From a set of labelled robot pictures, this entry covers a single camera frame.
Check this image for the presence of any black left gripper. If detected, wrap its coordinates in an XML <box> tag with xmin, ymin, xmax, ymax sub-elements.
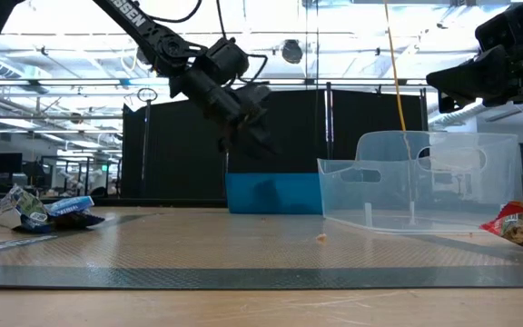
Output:
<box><xmin>170</xmin><ymin>67</ymin><xmax>281</xmax><ymax>159</ymax></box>

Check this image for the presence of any blue white granola bar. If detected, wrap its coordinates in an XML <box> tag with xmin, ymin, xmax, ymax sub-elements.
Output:
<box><xmin>45</xmin><ymin>195</ymin><xmax>107</xmax><ymax>230</ymax></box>

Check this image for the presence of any white green granola bar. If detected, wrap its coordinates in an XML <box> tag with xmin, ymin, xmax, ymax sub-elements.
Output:
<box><xmin>0</xmin><ymin>183</ymin><xmax>50</xmax><ymax>233</ymax></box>

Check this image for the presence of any blue plastic bin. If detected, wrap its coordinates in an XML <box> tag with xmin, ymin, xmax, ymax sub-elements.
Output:
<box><xmin>224</xmin><ymin>172</ymin><xmax>324</xmax><ymax>215</ymax></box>

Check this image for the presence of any black partition panel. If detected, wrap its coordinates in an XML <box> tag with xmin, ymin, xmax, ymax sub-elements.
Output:
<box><xmin>122</xmin><ymin>88</ymin><xmax>429</xmax><ymax>201</ymax></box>

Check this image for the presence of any round black ceiling device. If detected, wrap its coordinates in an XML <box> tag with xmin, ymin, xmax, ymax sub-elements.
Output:
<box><xmin>281</xmin><ymin>39</ymin><xmax>304</xmax><ymax>64</ymax></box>

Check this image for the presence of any clear plastic bin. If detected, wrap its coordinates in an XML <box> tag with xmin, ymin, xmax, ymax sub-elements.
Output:
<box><xmin>317</xmin><ymin>130</ymin><xmax>521</xmax><ymax>235</ymax></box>

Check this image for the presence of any dark background monitor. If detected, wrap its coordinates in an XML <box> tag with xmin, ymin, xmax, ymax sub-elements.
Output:
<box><xmin>0</xmin><ymin>153</ymin><xmax>24</xmax><ymax>174</ymax></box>

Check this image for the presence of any yellow hanging cable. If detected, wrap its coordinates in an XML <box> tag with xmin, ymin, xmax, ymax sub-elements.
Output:
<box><xmin>382</xmin><ymin>0</ymin><xmax>415</xmax><ymax>223</ymax></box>

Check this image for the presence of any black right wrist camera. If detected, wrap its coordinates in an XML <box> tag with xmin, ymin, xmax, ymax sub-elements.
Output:
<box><xmin>475</xmin><ymin>0</ymin><xmax>523</xmax><ymax>52</ymax></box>

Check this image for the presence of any black pole with ring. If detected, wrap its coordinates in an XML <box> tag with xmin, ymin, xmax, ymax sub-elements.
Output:
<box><xmin>136</xmin><ymin>86</ymin><xmax>158</xmax><ymax>197</ymax></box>

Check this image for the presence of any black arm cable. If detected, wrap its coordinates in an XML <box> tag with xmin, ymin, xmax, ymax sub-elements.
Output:
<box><xmin>145</xmin><ymin>0</ymin><xmax>204</xmax><ymax>25</ymax></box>

